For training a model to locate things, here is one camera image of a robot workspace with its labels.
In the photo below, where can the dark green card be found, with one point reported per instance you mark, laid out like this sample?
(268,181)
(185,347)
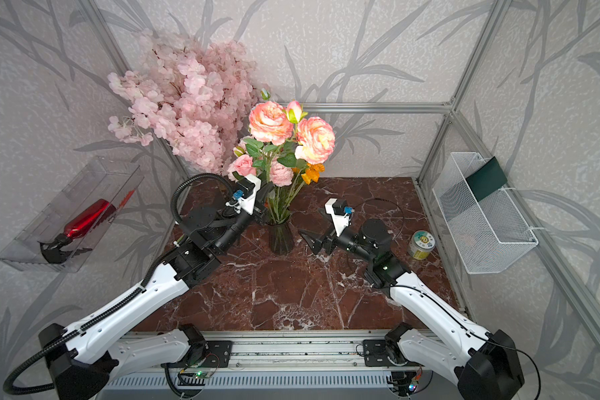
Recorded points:
(487,180)

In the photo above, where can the peach pink peony stem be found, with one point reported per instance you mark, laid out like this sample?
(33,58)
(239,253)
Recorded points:
(287,134)

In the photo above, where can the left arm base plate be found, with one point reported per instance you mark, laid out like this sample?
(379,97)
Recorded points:
(210,354)

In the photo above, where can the dark glass vase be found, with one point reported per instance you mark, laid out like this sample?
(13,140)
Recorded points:
(280,238)

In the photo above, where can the aluminium front rail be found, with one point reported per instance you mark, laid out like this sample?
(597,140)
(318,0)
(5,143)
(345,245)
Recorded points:
(265,351)

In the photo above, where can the light blue carnation stem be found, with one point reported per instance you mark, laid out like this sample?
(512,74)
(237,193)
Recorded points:
(265,95)

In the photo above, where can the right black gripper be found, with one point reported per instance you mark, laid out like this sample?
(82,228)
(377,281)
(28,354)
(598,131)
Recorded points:
(331,241)

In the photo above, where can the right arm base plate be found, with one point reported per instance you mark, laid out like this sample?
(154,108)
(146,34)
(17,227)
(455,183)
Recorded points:
(376,353)

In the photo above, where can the pink cherry blossom tree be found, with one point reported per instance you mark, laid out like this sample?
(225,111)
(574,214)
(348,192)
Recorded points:
(194,97)

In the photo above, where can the green tape roll can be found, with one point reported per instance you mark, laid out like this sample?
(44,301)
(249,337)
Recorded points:
(421,245)

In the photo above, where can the red and orange flowers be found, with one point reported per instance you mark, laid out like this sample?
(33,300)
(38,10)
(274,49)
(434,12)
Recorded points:
(310,173)

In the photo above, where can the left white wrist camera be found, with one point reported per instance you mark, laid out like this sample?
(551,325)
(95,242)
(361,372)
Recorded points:
(244,196)

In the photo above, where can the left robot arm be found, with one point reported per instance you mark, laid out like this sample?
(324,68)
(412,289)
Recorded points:
(85,356)

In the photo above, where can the clear plastic wall bin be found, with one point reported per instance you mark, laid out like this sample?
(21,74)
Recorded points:
(100,178)

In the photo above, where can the pink ranunculus flower stem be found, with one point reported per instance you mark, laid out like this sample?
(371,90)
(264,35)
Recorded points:
(278,201)

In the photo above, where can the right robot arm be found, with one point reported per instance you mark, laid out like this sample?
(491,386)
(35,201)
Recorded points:
(481,364)

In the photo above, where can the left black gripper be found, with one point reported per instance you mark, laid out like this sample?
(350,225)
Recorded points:
(257,213)

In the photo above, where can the white wire mesh basket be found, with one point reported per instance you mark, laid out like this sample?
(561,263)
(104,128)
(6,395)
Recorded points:
(490,235)

